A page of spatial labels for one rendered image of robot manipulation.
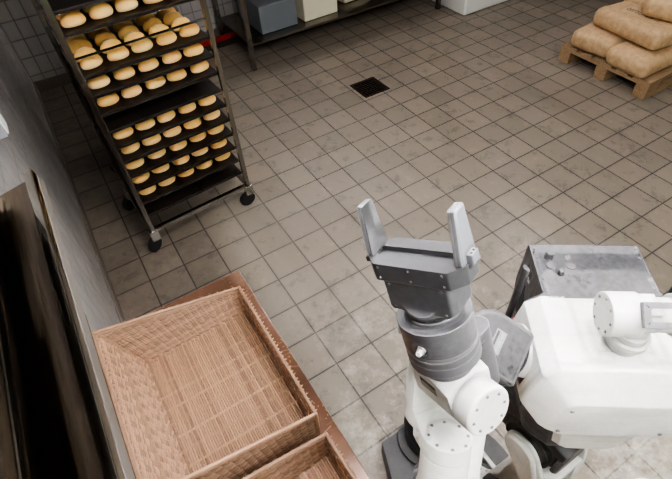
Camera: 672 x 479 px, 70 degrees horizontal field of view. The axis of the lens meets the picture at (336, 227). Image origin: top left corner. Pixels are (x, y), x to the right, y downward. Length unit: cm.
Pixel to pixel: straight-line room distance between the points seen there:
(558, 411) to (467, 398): 31
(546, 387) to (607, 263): 27
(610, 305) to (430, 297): 34
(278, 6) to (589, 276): 395
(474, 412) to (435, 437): 11
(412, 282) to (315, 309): 202
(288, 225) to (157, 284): 81
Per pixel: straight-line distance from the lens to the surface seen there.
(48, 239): 106
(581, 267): 98
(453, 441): 69
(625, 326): 80
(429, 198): 308
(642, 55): 440
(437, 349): 55
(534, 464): 122
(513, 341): 84
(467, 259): 49
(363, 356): 238
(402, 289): 54
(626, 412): 91
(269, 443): 146
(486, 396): 60
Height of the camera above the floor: 209
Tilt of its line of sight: 46 degrees down
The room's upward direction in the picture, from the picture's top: 4 degrees counter-clockwise
